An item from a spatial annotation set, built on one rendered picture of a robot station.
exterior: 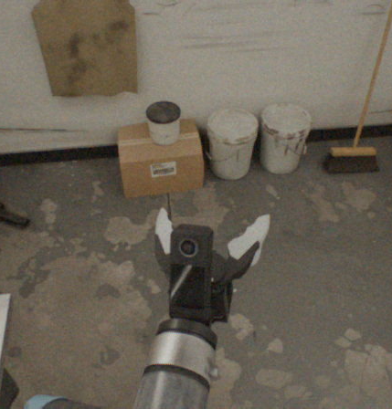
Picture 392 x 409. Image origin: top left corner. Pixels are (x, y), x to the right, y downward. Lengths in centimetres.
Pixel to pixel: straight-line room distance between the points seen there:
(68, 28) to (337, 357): 216
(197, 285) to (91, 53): 236
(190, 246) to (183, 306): 8
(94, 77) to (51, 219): 89
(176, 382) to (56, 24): 239
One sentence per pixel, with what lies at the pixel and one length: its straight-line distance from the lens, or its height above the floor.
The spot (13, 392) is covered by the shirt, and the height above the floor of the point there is 57.
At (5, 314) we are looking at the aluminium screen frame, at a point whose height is 99.
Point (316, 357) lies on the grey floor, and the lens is 246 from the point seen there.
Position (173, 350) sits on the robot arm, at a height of 169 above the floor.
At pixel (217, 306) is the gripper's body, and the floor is 165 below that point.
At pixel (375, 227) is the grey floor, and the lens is 302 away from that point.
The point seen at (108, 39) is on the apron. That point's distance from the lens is 275.
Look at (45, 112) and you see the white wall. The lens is 313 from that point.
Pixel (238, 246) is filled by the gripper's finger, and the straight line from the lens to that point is 61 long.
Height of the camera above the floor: 217
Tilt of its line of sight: 48 degrees down
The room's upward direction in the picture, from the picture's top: straight up
